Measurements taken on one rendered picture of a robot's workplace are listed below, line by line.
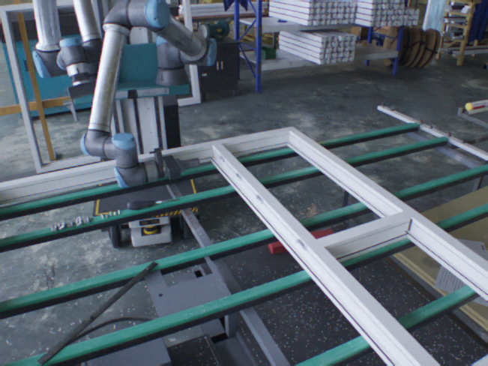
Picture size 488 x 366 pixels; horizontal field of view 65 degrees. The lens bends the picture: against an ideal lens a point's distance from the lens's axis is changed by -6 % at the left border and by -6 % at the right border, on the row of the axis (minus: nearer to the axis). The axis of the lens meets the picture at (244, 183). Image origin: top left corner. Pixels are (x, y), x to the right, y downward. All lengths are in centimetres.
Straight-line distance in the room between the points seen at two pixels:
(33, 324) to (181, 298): 143
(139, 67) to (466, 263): 196
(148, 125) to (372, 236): 174
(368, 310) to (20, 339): 188
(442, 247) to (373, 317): 44
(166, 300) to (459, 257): 92
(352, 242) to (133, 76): 167
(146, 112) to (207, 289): 164
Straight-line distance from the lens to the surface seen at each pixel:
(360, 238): 136
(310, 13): 573
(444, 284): 172
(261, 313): 152
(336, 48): 598
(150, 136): 272
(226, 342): 148
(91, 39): 206
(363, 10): 610
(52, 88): 534
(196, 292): 123
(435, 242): 146
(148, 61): 248
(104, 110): 171
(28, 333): 249
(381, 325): 109
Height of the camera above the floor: 173
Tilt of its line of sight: 30 degrees down
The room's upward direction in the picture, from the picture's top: straight up
